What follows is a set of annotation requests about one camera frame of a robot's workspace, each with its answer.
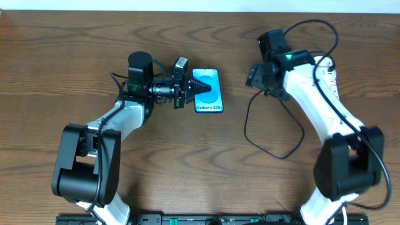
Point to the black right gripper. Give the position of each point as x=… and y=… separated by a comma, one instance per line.
x=256, y=76

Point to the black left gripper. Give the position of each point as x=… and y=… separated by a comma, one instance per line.
x=180, y=90

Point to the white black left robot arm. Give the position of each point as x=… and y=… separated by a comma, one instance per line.
x=87, y=166

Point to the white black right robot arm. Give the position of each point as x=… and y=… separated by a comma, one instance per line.
x=351, y=158

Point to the white USB charger plug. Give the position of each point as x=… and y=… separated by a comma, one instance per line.
x=326, y=62

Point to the white power strip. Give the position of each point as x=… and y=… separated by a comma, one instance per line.
x=330, y=80

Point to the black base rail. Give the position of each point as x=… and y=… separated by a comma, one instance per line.
x=157, y=219

